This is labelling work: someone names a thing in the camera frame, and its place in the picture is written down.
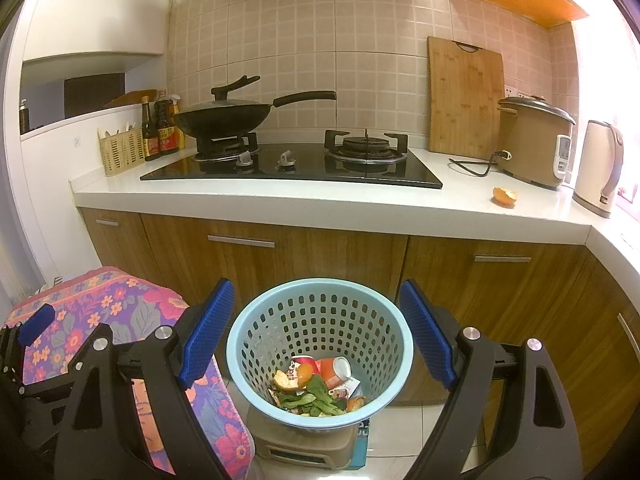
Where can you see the large dark sauce bottle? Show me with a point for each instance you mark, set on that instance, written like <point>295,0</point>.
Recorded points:
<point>166,135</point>

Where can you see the beige rice cooker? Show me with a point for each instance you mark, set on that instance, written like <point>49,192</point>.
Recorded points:
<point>530,145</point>

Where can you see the black wok lid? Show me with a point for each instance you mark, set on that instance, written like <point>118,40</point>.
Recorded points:
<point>232,89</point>

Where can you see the wooden cutting board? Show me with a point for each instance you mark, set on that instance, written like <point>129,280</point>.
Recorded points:
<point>465,100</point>

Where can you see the beige electric kettle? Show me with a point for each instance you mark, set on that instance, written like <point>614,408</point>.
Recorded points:
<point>597,170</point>

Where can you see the light blue plastic basket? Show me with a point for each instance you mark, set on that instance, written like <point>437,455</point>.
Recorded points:
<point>260,330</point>

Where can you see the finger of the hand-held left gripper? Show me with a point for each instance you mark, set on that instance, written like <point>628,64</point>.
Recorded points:
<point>37,325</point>

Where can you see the white kitchen countertop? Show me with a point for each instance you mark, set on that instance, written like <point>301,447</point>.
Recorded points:
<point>300,205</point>

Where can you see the white wrapper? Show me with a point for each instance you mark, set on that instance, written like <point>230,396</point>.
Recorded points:
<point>353,388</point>

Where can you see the slim dark sauce bottle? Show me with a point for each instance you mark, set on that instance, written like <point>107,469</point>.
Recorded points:
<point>150,135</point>

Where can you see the beige plastic appliance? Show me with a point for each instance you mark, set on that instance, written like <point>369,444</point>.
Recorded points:
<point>300,445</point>

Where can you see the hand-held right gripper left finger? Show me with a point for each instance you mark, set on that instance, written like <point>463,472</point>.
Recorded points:
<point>207,332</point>

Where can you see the floral tablecloth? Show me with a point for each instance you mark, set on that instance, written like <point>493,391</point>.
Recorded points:
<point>125,305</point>

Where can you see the silver stove knob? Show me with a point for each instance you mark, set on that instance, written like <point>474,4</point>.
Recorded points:
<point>286,159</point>
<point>245,159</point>

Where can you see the white wall socket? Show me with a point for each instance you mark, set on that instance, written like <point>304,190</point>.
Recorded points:
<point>517,91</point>

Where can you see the orange paper cup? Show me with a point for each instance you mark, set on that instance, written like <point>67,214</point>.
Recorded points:
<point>330,370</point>

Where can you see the black wok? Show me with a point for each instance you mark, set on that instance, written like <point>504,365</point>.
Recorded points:
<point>220,122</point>

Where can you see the brown wooden tray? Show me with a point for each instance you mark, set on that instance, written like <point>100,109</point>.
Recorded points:
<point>132,97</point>

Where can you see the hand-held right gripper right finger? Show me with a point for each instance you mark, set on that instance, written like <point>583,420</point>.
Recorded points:
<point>427,332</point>

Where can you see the small dark bottle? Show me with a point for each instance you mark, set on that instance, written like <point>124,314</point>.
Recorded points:
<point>25,117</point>

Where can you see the red paper cup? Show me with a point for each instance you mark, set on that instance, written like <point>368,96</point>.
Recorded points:
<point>304,361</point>

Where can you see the black glass gas stove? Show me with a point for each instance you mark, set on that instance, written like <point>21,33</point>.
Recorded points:
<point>300,172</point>

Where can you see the wooden kitchen base cabinet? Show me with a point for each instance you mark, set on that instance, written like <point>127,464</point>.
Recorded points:
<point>325,260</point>

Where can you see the dark wooden door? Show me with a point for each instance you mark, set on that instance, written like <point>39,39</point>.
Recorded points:
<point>92,95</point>

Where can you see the green vegetable leaves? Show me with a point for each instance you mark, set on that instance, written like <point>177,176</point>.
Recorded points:
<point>315,395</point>

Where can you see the beige utensil basket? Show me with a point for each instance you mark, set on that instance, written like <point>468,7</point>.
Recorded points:
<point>122,152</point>

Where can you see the light blue cardboard box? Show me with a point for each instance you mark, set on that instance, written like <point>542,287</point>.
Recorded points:
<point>361,442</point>

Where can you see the yellow oil bottle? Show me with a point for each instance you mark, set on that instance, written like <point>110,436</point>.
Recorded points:
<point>176,107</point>

